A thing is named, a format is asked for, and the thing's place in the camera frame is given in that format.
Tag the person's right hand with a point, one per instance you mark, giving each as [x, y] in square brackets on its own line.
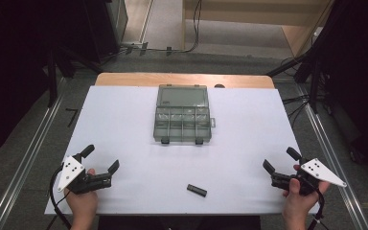
[298, 206]

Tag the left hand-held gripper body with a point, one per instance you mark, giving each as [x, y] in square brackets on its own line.
[76, 180]

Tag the aluminium floor rail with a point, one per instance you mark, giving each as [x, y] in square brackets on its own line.
[28, 163]
[332, 156]

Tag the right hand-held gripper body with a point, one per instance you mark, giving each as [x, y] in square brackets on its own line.
[313, 174]

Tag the person's dark lap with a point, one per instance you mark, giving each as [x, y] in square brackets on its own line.
[179, 223]

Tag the black metal stand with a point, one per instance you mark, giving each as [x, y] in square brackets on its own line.
[313, 73]
[51, 80]

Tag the dark cabinet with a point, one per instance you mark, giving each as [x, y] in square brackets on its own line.
[102, 28]

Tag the light wooden furniture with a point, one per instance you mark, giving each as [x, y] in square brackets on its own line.
[268, 16]

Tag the grey transparent compartment box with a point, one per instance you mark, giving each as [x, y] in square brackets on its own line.
[182, 115]

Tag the white table board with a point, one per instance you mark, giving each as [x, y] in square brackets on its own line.
[140, 159]

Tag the wooden table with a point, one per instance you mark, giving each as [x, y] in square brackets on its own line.
[134, 79]

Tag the small black rectangular stick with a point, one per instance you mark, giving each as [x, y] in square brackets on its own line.
[197, 190]

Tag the person's left hand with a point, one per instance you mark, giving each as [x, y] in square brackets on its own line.
[83, 206]

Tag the black angled floor bracket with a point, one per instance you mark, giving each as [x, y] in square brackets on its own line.
[72, 116]

